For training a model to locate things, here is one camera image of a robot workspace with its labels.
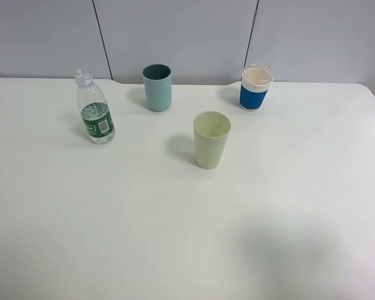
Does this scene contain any light green plastic cup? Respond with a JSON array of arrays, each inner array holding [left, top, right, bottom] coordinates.
[[193, 111, 231, 169]]

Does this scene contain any clear plastic water bottle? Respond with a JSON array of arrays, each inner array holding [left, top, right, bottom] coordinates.
[[74, 68, 116, 144]]

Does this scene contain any teal plastic cup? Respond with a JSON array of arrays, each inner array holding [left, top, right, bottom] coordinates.
[[142, 64, 172, 112]]

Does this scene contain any blue sleeved paper cup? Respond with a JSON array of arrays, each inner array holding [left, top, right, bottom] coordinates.
[[239, 64, 274, 111]]

